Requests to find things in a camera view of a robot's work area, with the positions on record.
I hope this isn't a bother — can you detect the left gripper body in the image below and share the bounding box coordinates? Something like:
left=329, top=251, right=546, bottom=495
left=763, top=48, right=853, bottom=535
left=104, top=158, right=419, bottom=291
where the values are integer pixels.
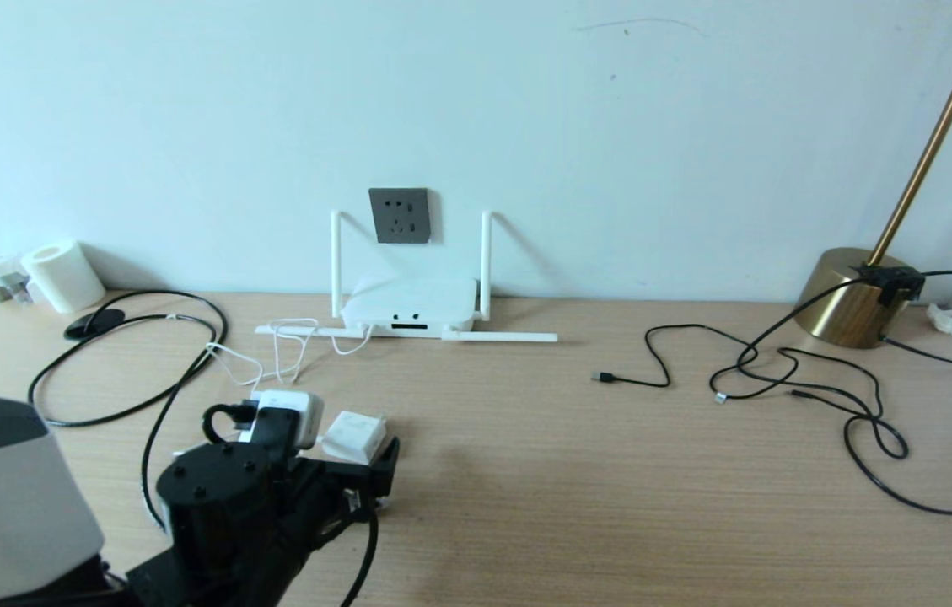
left=275, top=436, right=401, bottom=551

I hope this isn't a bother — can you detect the white power adapter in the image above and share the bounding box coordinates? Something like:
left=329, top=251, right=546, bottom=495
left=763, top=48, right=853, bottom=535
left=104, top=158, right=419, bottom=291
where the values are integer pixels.
left=320, top=411, right=389, bottom=465

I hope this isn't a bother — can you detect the white router with antennas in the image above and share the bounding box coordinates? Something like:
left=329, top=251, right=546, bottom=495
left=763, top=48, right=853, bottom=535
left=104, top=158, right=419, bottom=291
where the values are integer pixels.
left=255, top=210, right=559, bottom=344

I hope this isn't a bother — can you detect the white charger block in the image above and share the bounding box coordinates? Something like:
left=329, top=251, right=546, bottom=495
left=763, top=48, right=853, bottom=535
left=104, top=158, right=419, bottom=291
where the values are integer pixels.
left=238, top=389, right=325, bottom=451

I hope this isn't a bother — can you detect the black round desk grommet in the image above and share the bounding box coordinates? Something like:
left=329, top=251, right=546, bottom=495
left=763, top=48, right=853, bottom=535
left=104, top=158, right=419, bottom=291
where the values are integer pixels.
left=63, top=308, right=127, bottom=341

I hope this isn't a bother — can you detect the white paper roll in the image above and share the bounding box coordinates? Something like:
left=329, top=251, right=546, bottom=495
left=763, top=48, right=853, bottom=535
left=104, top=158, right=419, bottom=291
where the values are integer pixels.
left=20, top=239, right=106, bottom=315

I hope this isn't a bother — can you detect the small clear cup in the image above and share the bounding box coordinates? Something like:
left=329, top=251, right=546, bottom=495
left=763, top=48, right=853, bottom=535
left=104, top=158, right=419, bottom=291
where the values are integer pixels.
left=0, top=253, right=35, bottom=305

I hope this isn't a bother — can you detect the brass floor lamp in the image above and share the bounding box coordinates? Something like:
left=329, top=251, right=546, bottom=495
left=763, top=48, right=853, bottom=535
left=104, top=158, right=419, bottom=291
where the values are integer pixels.
left=794, top=0, right=952, bottom=350

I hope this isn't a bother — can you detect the white adapter cable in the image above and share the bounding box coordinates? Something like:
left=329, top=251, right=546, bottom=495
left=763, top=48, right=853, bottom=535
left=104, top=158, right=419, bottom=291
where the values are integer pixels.
left=205, top=318, right=375, bottom=397

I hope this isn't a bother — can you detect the long black cable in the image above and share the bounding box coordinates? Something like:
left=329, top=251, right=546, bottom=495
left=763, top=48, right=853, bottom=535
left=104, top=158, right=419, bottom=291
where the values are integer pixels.
left=27, top=290, right=229, bottom=534

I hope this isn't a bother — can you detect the grey wall socket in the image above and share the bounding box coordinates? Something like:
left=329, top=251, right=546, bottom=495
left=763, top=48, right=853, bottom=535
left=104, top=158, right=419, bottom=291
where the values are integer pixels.
left=368, top=187, right=431, bottom=245

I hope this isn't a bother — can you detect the black usb cable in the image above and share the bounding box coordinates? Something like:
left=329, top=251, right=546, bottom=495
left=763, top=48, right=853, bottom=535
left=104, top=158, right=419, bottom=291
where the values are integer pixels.
left=591, top=271, right=891, bottom=389

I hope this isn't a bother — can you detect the black ethernet cable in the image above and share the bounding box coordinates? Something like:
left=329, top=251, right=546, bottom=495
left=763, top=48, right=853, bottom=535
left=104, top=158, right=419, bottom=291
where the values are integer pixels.
left=710, top=344, right=952, bottom=516

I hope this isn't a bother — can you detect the black lamp switch box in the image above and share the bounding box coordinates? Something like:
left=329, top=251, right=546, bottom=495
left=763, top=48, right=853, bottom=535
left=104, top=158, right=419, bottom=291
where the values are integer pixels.
left=853, top=263, right=926, bottom=308

